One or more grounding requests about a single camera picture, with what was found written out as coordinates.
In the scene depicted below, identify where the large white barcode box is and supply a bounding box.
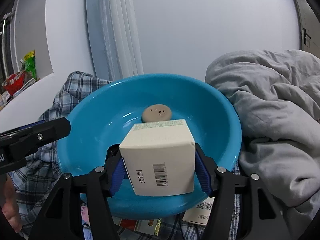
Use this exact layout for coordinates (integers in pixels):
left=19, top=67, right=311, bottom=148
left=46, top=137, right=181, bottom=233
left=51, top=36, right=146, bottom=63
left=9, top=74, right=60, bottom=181
left=119, top=119, right=195, bottom=197

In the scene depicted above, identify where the beige round bear compact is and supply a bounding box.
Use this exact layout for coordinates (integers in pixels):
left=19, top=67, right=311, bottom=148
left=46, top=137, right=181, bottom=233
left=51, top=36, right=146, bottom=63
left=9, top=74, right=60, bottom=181
left=142, top=104, right=172, bottom=122

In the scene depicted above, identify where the person's left hand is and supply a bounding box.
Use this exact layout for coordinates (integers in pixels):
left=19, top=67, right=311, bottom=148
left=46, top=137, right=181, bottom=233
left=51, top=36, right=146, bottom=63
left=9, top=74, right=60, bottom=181
left=1, top=174, right=22, bottom=233

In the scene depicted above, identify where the blue plaid blanket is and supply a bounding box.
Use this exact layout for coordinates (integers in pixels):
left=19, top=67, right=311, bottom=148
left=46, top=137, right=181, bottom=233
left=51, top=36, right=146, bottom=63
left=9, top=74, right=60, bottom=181
left=7, top=71, right=241, bottom=240

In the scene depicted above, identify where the small white barcode box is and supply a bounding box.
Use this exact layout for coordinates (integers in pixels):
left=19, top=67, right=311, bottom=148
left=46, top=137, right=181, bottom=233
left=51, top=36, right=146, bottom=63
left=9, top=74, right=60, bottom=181
left=182, top=197, right=214, bottom=226

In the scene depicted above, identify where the red snack bag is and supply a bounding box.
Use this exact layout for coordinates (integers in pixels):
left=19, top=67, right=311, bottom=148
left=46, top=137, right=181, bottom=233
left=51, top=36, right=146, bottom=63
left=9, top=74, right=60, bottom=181
left=2, top=71, right=26, bottom=96

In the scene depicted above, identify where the blue plastic basin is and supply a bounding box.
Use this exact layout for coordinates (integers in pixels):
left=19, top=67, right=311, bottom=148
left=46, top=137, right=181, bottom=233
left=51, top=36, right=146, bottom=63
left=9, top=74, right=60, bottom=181
left=57, top=74, right=242, bottom=220

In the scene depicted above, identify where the green snack bag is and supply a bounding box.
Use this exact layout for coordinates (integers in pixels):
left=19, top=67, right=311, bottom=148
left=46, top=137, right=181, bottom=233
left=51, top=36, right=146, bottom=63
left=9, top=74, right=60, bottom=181
left=23, top=50, right=37, bottom=80

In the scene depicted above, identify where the red white medicine box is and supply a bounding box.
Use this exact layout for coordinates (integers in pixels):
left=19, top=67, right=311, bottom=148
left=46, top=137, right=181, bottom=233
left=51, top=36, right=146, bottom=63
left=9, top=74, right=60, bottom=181
left=112, top=217, right=162, bottom=236

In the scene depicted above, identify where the grey duvet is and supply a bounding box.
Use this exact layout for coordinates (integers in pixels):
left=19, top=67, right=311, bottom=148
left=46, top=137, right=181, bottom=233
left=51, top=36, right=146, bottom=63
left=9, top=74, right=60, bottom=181
left=205, top=50, right=319, bottom=239

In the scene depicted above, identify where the white sheer curtain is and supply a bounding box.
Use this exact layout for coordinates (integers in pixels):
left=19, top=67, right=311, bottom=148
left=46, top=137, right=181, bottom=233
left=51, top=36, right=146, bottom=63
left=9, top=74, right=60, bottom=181
left=100, top=0, right=144, bottom=81

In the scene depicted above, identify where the grey door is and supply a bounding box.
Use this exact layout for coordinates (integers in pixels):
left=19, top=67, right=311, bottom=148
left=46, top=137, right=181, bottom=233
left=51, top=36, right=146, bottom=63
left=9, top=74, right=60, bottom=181
left=295, top=0, right=319, bottom=57

